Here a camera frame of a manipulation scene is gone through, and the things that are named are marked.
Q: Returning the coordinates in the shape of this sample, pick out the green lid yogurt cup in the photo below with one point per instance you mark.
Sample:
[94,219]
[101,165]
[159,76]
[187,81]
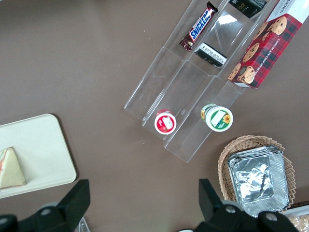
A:
[218,119]

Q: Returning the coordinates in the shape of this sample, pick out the light wicker basket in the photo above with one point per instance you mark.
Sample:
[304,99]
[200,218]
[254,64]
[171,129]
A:
[224,164]

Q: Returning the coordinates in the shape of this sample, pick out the beige plastic tray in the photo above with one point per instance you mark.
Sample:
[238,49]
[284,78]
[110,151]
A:
[41,149]

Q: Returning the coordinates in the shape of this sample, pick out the clear acrylic step shelf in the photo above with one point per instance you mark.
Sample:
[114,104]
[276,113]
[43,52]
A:
[190,79]

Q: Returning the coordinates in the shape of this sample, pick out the red tartan cookie box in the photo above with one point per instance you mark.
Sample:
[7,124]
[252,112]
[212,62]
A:
[268,53]

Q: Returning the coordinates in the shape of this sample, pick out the aluminium foil tray stack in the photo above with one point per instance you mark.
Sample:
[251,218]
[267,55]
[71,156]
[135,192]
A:
[258,181]

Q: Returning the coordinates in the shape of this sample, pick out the snickers chocolate bar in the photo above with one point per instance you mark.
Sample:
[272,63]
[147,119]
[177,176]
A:
[200,29]

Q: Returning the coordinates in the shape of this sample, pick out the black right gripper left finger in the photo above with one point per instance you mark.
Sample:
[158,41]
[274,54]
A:
[70,210]

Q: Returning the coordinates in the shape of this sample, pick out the white plastic bin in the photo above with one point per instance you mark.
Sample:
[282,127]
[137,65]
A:
[293,211]

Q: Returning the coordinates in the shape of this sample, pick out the red lid yogurt cup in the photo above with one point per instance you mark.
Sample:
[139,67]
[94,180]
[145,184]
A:
[165,122]

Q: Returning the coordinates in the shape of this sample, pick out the small black chocolate box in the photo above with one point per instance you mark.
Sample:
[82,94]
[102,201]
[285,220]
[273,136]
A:
[211,55]
[249,7]

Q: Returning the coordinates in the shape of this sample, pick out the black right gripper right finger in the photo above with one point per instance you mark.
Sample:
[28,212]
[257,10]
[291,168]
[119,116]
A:
[212,212]

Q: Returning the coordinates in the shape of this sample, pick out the clear bag of crackers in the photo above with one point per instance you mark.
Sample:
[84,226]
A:
[300,223]

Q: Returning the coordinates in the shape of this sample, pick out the triangular sandwich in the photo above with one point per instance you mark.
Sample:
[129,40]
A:
[10,169]

